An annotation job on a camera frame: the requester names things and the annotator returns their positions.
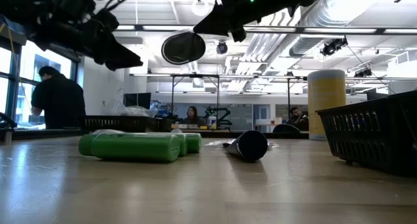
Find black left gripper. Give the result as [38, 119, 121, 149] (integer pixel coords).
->
[45, 12, 143, 72]

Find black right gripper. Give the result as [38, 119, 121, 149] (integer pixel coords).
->
[194, 0, 261, 43]

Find bagged black oval pad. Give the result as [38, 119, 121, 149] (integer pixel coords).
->
[205, 138, 280, 150]
[160, 31, 207, 66]

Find green shampoo bottle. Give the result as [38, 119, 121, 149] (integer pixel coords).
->
[184, 132, 203, 154]
[78, 133, 181, 163]

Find dark blue toiletry tube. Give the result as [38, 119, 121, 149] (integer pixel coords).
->
[223, 130, 269, 163]

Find black background monitor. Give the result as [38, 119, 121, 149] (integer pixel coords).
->
[122, 92, 152, 108]

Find long ceiling light bar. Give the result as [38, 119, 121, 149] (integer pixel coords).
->
[115, 24, 417, 35]

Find black plastic mesh basket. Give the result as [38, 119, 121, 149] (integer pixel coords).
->
[315, 92, 405, 175]
[399, 89, 417, 178]
[146, 117, 175, 133]
[83, 115, 148, 134]

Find person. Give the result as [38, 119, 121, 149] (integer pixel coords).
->
[285, 106, 309, 132]
[181, 105, 207, 127]
[30, 65, 87, 130]

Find large cotton swab bag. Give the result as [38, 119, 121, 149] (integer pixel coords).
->
[92, 128, 126, 136]

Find black background robot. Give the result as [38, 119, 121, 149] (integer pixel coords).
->
[204, 106, 233, 131]

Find dark framed window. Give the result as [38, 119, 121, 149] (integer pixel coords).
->
[0, 46, 79, 130]

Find green packets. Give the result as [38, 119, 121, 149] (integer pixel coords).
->
[175, 133, 188, 158]

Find yellow canister white lid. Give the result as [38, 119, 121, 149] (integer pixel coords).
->
[307, 68, 347, 141]

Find black ceiling camera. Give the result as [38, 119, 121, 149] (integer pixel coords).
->
[319, 36, 349, 57]
[216, 40, 229, 55]

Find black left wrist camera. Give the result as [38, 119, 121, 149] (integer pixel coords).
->
[93, 8, 120, 32]

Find white ring light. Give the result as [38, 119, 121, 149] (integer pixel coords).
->
[190, 0, 210, 18]

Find black background gantry frame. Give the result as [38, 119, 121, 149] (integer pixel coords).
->
[129, 73, 291, 131]

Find silver ceiling duct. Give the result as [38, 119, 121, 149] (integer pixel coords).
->
[288, 0, 362, 58]

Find black aluminium table frame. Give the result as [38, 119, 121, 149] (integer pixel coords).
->
[0, 128, 310, 141]

